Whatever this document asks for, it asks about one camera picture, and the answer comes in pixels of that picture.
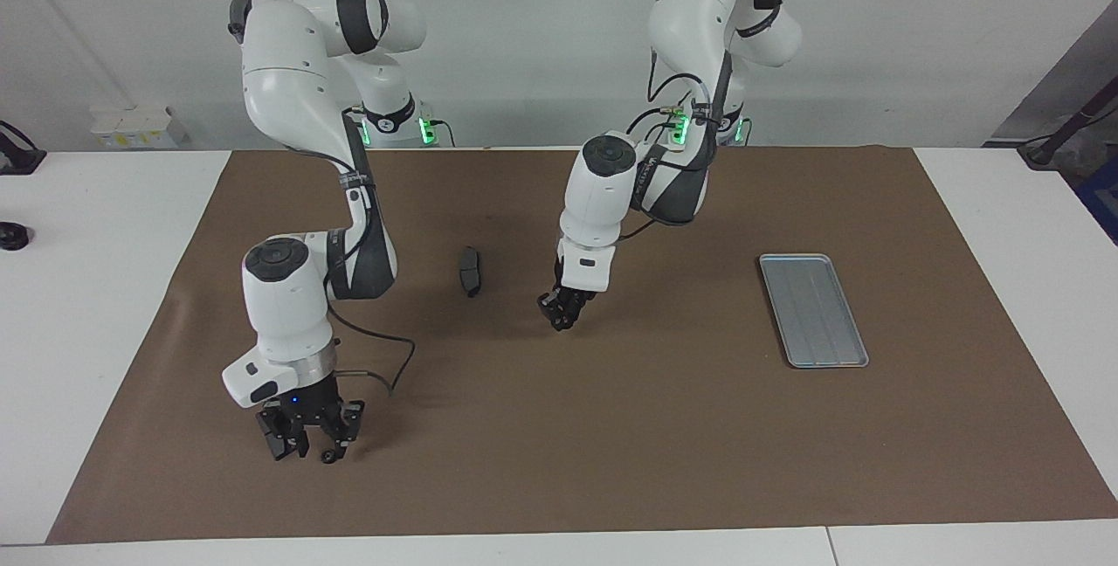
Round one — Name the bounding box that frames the silver metal tray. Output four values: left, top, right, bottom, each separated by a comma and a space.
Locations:
758, 253, 871, 369

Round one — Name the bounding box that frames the dark grey single brake pad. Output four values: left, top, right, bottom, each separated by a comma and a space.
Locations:
458, 246, 483, 298

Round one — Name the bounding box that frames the brown paper table mat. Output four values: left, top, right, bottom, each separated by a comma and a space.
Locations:
45, 145, 1118, 546

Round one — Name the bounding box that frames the white box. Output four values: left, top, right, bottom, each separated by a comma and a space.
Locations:
90, 106, 190, 150

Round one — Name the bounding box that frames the black pole stand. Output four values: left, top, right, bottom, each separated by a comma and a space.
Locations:
1018, 81, 1118, 169

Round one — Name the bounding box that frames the blue crate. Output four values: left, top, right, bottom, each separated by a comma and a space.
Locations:
1073, 173, 1118, 245

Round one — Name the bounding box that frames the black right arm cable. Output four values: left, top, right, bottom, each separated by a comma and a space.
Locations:
323, 107, 417, 397

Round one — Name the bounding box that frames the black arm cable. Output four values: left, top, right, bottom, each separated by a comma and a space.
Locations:
323, 107, 417, 397
642, 42, 743, 239

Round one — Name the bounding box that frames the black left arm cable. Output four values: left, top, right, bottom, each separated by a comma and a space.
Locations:
642, 42, 743, 239

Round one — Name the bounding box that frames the black clamp mount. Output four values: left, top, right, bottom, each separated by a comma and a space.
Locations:
0, 121, 46, 176

